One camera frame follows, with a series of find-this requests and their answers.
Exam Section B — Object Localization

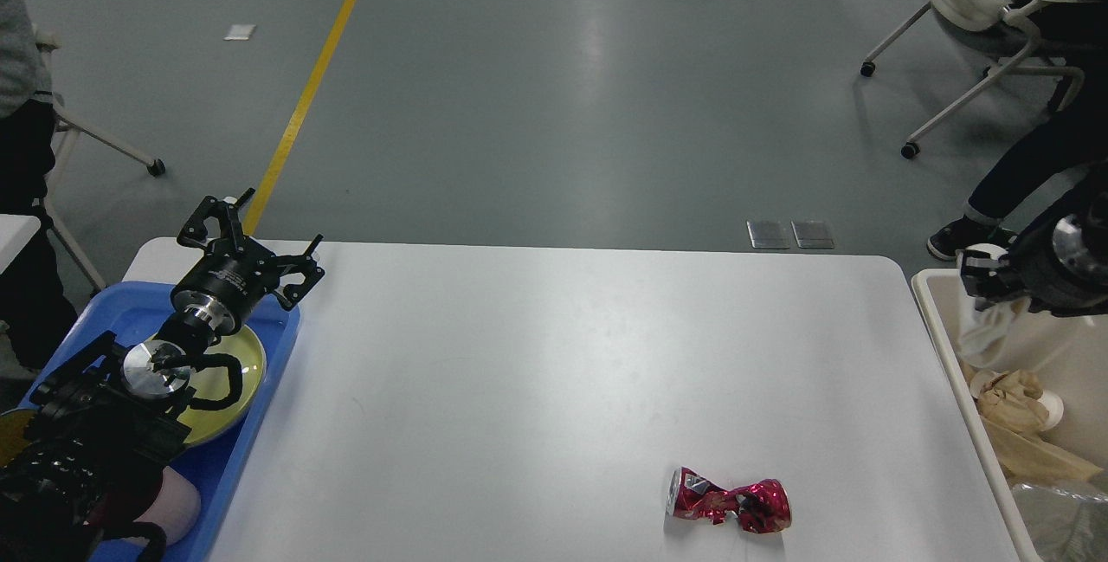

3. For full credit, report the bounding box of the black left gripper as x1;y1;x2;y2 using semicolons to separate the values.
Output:
170;190;325;338

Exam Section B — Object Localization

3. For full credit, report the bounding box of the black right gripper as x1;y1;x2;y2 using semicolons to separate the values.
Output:
957;216;1107;317

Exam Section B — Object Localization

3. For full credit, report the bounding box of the yellow plastic plate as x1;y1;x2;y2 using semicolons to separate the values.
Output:
143;325;267;449

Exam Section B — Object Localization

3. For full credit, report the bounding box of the brown paper bag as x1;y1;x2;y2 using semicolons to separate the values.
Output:
960;362;1105;486

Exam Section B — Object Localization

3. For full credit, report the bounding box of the pink mug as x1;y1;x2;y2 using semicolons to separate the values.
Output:
102;467;201;546

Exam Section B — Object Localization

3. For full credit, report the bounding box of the crushed red can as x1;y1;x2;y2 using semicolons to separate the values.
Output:
667;467;793;534

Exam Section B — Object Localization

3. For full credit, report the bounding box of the brown paper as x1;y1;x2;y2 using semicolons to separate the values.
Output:
977;370;1050;436

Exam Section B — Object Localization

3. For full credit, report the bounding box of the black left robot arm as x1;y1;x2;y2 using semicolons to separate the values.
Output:
3;196;325;561

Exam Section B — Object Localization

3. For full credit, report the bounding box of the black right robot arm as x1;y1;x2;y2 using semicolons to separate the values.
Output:
957;191;1107;318

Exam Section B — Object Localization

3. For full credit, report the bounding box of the beige plastic bin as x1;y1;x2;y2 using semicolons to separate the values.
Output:
911;268;1107;561

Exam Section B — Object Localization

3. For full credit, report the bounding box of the blue plastic tray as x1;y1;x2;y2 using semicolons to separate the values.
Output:
31;280;300;561

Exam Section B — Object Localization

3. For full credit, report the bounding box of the right metal floor plate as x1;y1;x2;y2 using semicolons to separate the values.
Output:
790;219;837;251

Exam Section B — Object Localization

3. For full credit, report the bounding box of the metal floor plate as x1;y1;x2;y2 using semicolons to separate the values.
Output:
790;219;837;251
745;219;792;251

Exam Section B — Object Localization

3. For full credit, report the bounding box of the white side table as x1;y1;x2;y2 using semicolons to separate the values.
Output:
0;214;40;273

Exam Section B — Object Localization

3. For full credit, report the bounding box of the white paper scrap on floor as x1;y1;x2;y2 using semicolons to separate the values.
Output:
224;23;257;42

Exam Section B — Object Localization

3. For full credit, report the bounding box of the left metal floor plate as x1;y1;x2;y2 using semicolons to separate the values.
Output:
745;219;792;251

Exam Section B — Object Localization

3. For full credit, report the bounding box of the person in dark jeans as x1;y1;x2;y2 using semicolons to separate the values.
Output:
926;0;1105;260

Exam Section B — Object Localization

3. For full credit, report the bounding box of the teal mug yellow inside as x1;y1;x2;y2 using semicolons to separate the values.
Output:
0;409;35;468

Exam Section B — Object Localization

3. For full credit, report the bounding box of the white office chair right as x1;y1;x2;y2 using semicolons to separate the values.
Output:
860;0;1095;160

